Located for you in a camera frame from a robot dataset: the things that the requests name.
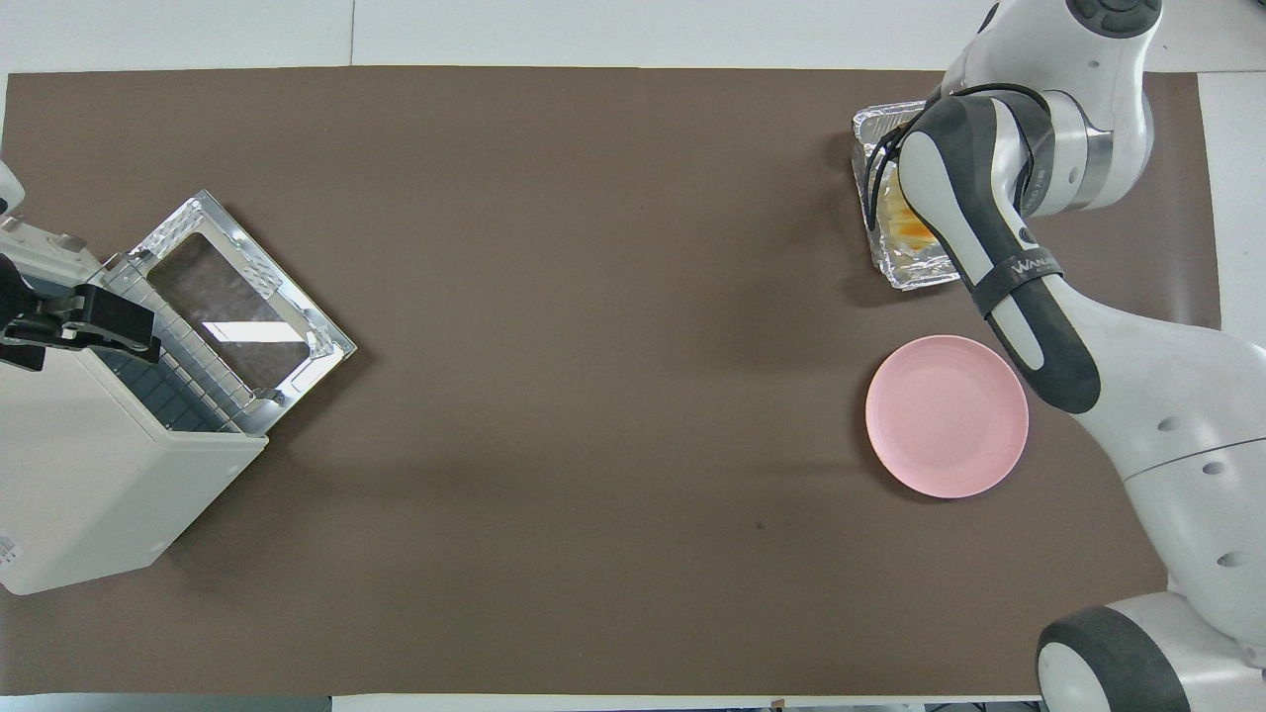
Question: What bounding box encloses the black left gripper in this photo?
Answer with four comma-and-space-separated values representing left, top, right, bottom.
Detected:
0, 252, 165, 373

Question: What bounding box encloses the yellow ridged bread loaf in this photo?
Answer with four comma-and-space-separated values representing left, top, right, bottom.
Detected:
883, 183, 943, 250

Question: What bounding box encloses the aluminium foil tray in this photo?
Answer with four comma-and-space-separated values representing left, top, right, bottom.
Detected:
851, 101, 966, 292

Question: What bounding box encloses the glass oven door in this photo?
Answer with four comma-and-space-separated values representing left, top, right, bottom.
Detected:
102, 190, 357, 437

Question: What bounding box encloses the cream toaster oven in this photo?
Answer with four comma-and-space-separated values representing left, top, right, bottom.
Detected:
0, 220, 270, 596

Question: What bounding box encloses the brown table mat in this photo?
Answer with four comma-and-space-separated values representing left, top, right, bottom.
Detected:
0, 67, 1222, 696

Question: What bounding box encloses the pink round plate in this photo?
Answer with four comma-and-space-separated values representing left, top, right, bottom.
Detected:
865, 335, 1030, 499

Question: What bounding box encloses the metal oven wire rack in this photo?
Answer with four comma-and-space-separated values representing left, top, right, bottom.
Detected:
104, 272, 244, 436

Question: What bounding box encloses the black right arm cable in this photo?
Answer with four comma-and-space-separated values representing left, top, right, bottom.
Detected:
862, 84, 1052, 231

